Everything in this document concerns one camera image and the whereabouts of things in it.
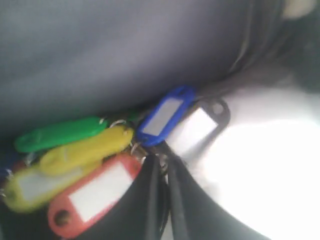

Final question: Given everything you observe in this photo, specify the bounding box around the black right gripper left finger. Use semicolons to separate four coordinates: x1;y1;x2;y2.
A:
76;154;167;240

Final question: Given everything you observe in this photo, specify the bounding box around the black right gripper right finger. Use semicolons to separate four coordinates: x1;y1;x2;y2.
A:
167;157;267;240

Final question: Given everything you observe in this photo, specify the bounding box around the colourful key tag bunch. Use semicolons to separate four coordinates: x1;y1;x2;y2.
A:
0;86;230;240

